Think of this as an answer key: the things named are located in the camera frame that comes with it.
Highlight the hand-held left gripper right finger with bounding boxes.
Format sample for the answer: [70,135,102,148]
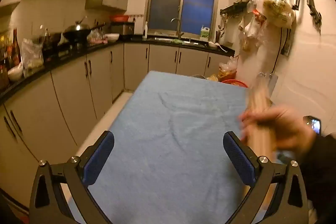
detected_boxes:
[223,131,308,224]

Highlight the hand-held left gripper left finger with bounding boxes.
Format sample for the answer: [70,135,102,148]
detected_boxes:
[29,131,115,224]

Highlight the bundle of wooden chopsticks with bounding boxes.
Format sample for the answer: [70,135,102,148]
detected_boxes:
[245,73,276,159]

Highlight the person's right forearm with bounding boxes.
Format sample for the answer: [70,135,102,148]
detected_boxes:
[297,133,336,216]

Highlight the person's right hand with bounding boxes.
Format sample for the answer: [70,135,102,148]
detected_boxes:
[240,106,315,153]

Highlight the large red floor basin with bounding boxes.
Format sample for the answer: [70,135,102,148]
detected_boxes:
[222,79,248,88]

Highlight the blue towel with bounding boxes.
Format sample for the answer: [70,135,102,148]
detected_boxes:
[71,70,276,224]

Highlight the translucent plastic board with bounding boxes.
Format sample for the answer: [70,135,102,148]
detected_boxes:
[259,72,278,98]

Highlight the smartphone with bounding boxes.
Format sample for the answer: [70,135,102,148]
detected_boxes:
[303,116,322,135]

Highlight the plastic bag of yellow food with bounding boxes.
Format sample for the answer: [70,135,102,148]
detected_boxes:
[219,56,238,81]

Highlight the black kitchen countertop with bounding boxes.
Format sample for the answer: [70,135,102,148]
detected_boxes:
[0,34,235,106]

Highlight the white ladle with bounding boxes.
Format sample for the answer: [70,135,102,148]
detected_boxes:
[209,42,227,52]

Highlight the white mortar bowl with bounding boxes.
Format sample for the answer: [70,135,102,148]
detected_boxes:
[8,64,24,81]

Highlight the clear plastic bag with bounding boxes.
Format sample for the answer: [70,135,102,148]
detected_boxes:
[21,39,44,77]

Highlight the pink food bag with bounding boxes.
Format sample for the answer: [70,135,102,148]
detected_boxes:
[88,30,108,45]

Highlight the black wok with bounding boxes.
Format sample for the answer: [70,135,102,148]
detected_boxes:
[62,17,105,43]

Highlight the black cooking pot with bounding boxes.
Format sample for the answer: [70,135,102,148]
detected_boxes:
[43,32,62,49]

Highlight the steel countertop appliance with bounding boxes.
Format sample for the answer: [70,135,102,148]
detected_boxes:
[110,22,135,35]

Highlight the small hanging plastic bags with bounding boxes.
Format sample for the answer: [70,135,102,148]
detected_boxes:
[238,10,267,52]

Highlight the group of condiment bottles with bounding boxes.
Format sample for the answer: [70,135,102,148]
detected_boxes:
[0,28,21,90]

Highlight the steel faucet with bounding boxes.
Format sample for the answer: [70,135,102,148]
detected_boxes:
[171,18,185,41]

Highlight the large hanging food bag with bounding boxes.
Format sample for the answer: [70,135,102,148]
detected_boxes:
[262,0,296,29]

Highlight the wall socket with cable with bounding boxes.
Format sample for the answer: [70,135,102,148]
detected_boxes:
[273,27,292,75]

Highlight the black wall shelf rack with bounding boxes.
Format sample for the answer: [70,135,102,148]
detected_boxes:
[220,2,248,18]

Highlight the black wall hook rail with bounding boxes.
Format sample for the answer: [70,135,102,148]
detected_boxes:
[259,0,322,35]

